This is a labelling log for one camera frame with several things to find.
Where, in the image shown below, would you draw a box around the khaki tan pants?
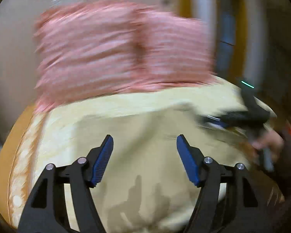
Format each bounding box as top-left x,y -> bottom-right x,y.
75,102 -> 246,232

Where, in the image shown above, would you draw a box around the person's right hand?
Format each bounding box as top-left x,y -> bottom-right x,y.
241,129 -> 284,163

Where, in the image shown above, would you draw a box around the cream yellow patterned bedsheet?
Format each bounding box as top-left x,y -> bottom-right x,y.
9,77 -> 251,227

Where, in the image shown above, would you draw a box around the pink polka dot pillow right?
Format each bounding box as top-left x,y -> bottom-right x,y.
135,10 -> 214,87

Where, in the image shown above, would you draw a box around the pink polka dot pillow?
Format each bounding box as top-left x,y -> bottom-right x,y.
135,10 -> 214,87
35,0 -> 149,112

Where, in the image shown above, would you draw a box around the pink polka dot pillow left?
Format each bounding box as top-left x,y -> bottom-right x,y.
35,0 -> 149,112

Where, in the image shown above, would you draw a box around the wooden door frame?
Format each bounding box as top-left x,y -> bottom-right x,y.
177,0 -> 268,90

